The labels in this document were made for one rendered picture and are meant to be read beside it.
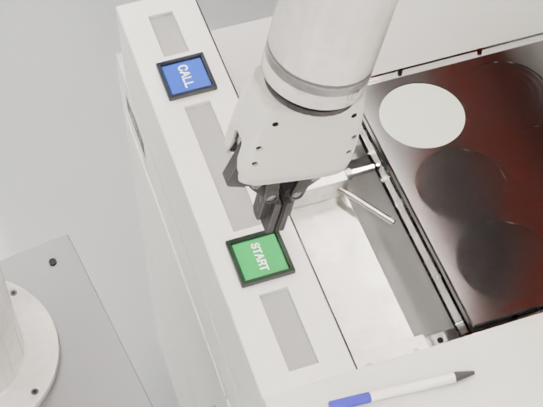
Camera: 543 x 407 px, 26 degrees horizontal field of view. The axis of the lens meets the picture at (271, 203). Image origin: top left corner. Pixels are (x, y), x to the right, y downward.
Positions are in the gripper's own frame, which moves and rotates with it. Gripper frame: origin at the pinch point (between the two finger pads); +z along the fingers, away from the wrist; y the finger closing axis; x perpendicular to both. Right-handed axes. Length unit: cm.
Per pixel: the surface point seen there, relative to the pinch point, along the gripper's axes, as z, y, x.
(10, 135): 113, -3, -115
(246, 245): 14.9, -2.6, -6.7
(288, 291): 15.2, -5.1, -0.7
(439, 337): 22.2, -22.5, 3.7
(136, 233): 109, -22, -81
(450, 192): 16.1, -28.4, -10.6
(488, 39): 20, -48, -38
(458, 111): 14.8, -34.0, -21.1
